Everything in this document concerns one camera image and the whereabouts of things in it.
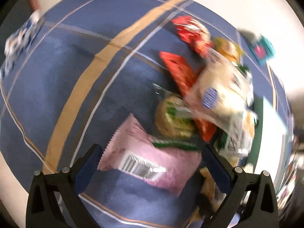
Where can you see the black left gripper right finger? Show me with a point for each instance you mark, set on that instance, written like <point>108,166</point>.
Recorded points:
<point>261,209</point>

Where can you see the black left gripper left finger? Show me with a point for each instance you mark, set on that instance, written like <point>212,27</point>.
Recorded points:
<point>42,206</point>

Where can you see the beige wafer packet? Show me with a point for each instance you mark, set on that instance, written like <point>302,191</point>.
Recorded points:
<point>208,200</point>

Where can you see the green cracker packet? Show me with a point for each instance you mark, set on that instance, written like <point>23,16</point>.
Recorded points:
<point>237,142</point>

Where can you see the pink barcode snack packet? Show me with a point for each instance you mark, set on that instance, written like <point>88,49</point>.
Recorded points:
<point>130,150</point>

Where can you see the small green cookie packet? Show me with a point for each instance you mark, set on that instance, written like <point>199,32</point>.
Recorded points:
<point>172,128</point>

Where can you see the clear white cake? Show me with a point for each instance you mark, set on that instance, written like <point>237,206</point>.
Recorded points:
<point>219,92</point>

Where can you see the red patterned snack packet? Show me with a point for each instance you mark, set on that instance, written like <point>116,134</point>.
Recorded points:
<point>185,77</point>

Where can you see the yellow bread packet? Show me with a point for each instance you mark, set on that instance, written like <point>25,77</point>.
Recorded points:
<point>228,49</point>

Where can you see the red cartoon snack packet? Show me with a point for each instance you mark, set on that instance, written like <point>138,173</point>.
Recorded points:
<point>195,34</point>

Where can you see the green white biscuit packet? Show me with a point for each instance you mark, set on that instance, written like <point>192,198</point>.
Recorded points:
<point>244,69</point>

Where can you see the teal rimmed white tray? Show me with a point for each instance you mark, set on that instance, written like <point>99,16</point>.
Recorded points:
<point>270,151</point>

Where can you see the blue plaid tablecloth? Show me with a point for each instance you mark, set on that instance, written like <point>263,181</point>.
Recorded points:
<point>53,114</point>

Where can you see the teal toy house box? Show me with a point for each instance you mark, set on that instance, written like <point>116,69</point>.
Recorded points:
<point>262,49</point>

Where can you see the blue white tissue pack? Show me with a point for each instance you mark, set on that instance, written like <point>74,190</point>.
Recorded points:
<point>21,40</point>

